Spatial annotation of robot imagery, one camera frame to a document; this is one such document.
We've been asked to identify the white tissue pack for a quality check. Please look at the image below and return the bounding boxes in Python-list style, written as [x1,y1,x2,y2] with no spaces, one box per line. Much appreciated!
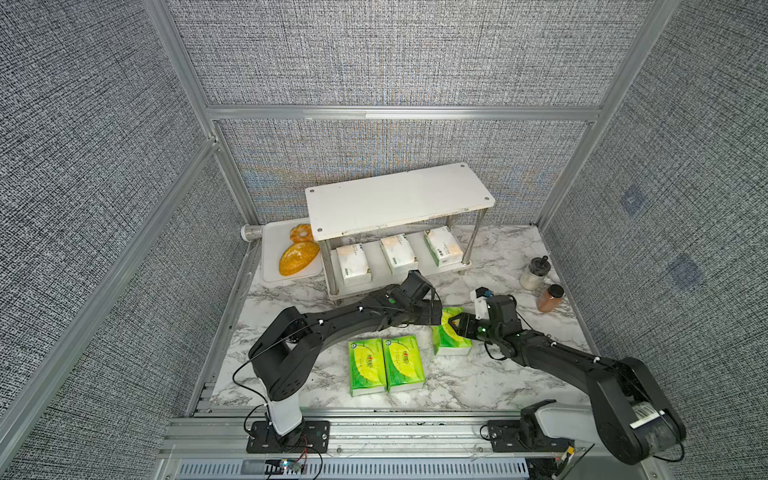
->
[336,243,372,286]
[424,226,464,267]
[380,234,418,275]

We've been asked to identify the white two-tier shelf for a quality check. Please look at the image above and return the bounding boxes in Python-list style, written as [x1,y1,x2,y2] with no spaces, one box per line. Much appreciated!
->
[305,163,495,301]

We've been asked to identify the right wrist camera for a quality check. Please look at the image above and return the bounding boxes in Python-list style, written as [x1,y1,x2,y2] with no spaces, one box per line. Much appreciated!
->
[470,287,493,320]

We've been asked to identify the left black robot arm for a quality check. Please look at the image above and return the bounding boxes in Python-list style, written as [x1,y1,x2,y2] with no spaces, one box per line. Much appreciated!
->
[246,270,442,440]

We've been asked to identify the clear shaker black lid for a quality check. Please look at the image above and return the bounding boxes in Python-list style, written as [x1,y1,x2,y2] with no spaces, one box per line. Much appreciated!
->
[520,255,552,291]

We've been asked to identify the white cutting board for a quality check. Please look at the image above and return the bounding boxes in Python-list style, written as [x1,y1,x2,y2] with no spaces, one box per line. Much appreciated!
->
[261,218,325,284]

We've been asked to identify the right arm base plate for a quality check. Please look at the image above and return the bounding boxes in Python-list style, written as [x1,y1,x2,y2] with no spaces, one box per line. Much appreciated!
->
[486,400,572,453]

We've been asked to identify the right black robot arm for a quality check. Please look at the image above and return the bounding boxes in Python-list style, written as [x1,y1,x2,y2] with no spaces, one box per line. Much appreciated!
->
[448,295,686,465]

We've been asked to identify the aluminium front rail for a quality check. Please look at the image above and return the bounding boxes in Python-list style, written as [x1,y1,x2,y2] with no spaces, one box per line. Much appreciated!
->
[149,409,670,480]

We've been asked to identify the orange bread loaf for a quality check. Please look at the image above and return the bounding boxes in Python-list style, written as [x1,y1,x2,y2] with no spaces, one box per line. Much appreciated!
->
[278,242,320,276]

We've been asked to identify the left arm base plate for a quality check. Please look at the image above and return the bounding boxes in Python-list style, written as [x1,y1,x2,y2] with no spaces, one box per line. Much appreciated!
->
[246,420,331,454]

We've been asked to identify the brown spice bottle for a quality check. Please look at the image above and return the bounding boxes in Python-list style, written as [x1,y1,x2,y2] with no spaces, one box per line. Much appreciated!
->
[537,284,565,313]

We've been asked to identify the small orange bread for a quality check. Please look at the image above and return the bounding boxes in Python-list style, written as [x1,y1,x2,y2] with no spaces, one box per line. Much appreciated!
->
[289,224,314,243]

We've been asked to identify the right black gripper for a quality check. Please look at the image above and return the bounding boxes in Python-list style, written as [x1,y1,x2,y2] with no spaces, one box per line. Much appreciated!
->
[446,311,502,347]

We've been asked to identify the grey tube end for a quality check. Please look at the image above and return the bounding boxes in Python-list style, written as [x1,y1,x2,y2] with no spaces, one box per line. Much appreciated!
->
[240,224,263,243]

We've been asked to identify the green tissue pack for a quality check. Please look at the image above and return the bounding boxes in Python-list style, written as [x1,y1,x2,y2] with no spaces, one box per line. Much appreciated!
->
[432,307,472,356]
[383,335,425,393]
[348,338,387,397]

